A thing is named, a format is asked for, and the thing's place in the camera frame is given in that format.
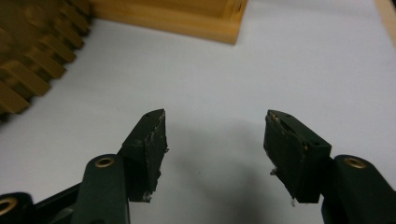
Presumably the tan suede boot with tag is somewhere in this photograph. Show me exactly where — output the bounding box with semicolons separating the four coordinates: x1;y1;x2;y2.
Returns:
0;0;92;120

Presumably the wooden shoe rack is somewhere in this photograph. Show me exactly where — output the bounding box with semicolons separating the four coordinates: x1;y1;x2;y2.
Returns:
88;0;249;45

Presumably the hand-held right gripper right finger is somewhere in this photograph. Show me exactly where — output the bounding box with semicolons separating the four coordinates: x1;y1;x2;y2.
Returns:
262;108;332;205

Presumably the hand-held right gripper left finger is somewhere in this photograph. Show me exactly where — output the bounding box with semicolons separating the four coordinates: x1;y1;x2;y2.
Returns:
118;108;170;203

